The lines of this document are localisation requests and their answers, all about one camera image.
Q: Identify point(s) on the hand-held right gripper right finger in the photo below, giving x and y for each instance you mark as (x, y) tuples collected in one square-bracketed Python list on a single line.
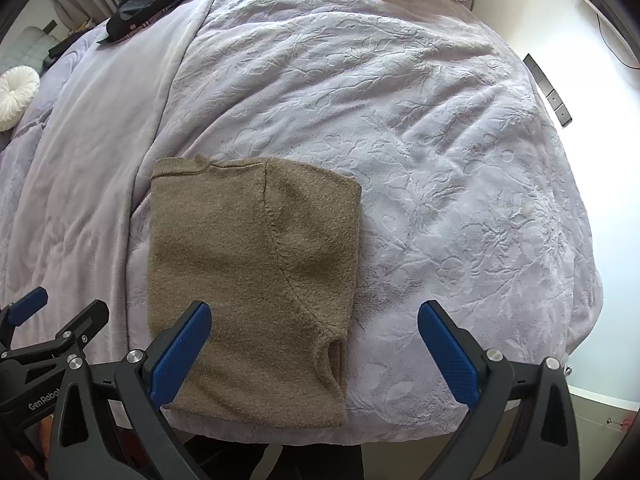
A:
[(447, 355)]

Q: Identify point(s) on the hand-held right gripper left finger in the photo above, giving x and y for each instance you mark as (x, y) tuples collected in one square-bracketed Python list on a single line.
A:
[(180, 352)]

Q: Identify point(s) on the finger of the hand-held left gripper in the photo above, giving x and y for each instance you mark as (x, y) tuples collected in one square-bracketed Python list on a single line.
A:
[(85, 322), (27, 305)]

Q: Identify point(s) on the brown knit sweater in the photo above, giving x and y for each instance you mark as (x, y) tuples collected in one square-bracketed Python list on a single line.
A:
[(240, 260)]

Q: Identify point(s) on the person's left hand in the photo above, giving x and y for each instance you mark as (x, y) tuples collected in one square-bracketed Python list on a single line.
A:
[(44, 427)]

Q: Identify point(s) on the light grey fleece blanket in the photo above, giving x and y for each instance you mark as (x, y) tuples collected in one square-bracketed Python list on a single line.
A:
[(90, 160)]

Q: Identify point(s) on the white round cushion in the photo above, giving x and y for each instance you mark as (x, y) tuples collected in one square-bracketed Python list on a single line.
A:
[(15, 92)]

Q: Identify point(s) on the lilac embossed blanket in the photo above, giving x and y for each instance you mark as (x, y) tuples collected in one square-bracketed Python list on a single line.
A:
[(400, 135)]

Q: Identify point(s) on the dark cloth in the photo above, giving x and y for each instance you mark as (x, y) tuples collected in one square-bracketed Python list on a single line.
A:
[(62, 50)]

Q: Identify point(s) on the grey tufted headboard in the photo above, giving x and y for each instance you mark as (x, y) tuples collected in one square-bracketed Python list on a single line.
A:
[(25, 45)]

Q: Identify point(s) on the wall switch panel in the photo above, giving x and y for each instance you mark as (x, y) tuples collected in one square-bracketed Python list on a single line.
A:
[(550, 92)]

